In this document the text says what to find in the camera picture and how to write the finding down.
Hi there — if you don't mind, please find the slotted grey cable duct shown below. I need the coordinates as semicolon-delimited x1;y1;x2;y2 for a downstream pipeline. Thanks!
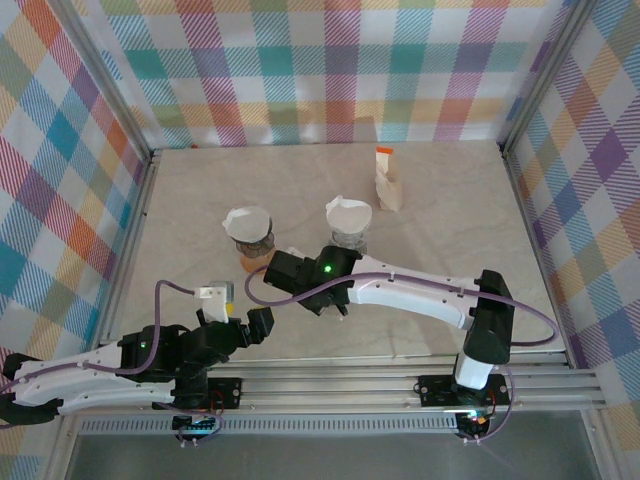
78;417;461;437

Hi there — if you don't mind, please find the grey metal sheet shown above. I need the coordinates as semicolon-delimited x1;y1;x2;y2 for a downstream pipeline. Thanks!
64;433;601;480

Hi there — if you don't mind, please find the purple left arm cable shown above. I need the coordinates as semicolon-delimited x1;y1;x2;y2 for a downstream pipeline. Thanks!
0;279;201;431

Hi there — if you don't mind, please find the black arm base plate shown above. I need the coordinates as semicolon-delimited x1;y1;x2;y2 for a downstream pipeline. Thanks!
207;377;245;410
416;373;512;410

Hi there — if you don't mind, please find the aluminium side rail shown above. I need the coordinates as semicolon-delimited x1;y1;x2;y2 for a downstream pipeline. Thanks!
499;142;576;366
94;148;162;351

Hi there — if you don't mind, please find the wide aluminium mounting rail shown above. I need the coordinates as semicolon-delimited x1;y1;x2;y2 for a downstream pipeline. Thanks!
53;355;607;417

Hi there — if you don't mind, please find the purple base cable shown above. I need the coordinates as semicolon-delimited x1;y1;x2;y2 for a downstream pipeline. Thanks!
462;372;517;446
164;394;226;444

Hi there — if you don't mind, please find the smoky grey plastic cup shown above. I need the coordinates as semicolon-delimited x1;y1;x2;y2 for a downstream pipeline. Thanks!
327;237;369;256

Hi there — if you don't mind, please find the clear glass dripper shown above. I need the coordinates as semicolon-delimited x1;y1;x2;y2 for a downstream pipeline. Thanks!
324;195;374;235

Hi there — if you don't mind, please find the orange plastic cup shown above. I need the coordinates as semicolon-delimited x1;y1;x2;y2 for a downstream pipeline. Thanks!
238;252;274;274

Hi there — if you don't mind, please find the colourful plaid backdrop cloth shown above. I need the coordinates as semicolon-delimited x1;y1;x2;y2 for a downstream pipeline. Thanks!
507;0;640;451
0;0;149;480
74;0;581;149

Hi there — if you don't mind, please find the controller board with green light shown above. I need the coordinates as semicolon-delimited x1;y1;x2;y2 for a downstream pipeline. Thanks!
171;410;222;444
455;408;495;442

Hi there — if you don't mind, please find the aluminium frame post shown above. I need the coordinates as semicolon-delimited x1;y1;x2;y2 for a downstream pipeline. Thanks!
49;0;154;160
498;0;597;154

